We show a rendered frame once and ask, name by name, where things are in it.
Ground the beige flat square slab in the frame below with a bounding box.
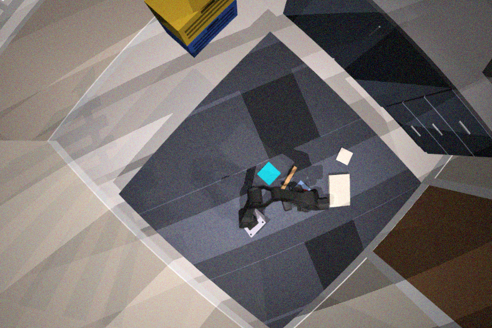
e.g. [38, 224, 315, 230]
[336, 147, 353, 165]

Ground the beige rectangular block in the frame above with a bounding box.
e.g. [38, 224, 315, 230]
[328, 174, 350, 207]

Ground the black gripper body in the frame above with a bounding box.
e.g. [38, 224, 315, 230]
[282, 189, 319, 211]

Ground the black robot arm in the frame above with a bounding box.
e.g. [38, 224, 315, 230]
[239, 185, 329, 230]

